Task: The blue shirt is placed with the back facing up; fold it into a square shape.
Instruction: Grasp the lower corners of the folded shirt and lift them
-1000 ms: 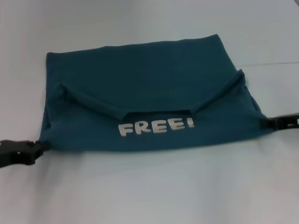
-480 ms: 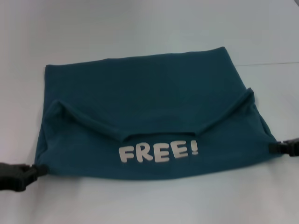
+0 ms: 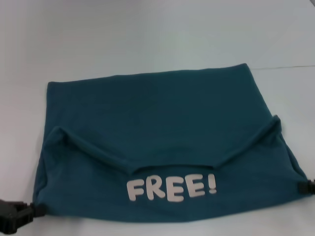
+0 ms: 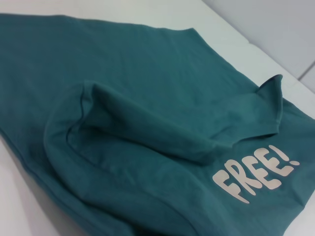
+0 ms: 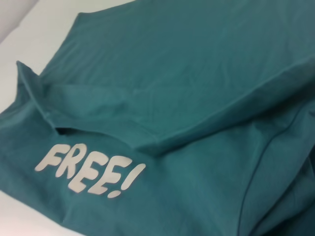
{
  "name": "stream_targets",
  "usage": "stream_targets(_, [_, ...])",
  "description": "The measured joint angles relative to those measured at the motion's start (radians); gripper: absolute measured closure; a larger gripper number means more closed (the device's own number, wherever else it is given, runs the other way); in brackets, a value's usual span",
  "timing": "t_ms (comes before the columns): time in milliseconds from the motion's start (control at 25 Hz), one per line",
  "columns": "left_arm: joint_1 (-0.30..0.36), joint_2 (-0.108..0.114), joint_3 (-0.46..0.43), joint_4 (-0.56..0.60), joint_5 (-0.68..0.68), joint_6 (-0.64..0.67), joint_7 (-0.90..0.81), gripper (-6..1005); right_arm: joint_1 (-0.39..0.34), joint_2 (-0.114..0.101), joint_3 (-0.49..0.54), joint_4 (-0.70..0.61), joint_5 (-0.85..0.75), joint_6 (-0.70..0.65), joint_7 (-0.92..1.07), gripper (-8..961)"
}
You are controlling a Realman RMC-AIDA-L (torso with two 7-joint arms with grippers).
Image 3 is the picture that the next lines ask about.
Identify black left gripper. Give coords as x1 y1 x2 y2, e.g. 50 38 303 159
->
0 199 47 223

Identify teal blue shirt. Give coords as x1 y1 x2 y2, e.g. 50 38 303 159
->
34 63 310 223

